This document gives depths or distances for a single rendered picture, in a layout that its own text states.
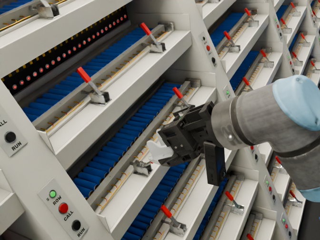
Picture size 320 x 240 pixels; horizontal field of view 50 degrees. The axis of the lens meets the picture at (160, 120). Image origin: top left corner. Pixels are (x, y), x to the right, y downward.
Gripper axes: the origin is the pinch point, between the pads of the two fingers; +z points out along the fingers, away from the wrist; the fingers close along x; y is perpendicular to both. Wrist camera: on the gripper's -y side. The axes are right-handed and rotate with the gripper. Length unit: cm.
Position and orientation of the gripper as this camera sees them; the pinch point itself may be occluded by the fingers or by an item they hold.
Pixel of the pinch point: (156, 157)
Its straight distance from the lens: 77.1
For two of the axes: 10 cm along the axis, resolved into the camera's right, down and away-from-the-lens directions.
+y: -5.6, -7.9, -2.5
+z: -6.9, 2.7, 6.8
